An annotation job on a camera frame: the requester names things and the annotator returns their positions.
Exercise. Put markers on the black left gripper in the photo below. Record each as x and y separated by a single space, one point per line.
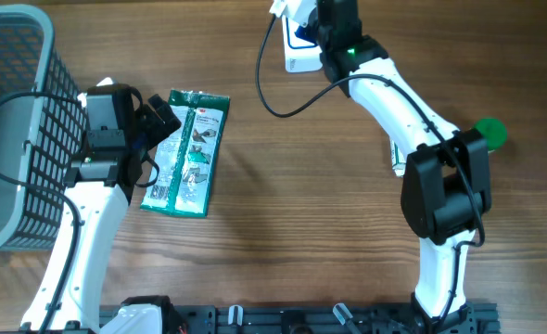
151 116

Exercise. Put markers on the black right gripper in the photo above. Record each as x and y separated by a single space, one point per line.
318 46

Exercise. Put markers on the green glove packet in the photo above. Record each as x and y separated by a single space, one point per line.
187 158

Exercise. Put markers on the green lid jar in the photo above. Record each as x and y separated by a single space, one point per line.
494 131

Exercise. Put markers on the green white medicine box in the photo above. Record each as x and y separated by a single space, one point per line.
398 162

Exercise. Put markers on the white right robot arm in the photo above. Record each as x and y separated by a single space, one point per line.
446 181

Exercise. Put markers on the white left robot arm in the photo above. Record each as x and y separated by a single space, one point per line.
68 300

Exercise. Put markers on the white barcode scanner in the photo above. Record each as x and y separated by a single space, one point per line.
300 55

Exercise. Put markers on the grey plastic mesh basket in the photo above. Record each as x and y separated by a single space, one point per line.
40 127

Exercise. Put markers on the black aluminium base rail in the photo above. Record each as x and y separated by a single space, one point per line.
341 318

